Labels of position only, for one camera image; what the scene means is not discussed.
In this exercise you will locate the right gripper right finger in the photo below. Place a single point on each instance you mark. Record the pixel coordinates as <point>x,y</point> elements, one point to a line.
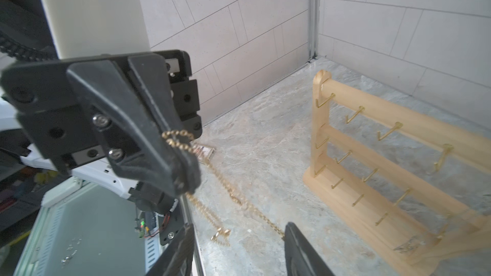
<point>301,258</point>

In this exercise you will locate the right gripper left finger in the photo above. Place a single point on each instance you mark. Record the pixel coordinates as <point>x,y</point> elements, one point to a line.
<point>177,259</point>

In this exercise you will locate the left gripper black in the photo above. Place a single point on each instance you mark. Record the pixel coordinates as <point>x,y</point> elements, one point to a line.
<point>142,114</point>

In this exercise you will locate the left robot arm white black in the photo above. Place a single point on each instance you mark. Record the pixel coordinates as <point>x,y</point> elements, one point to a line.
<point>26,37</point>

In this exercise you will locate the wooden jewelry display stand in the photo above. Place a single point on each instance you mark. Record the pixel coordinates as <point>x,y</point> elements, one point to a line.
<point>401,241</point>

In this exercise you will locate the white ventilation grille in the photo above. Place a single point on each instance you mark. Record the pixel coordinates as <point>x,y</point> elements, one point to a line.
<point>152,251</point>

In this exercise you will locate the small printed card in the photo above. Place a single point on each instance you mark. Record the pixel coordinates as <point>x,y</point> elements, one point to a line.
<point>203,152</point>

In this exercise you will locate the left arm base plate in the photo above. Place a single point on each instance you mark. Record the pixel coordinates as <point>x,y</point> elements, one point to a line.
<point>170,223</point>

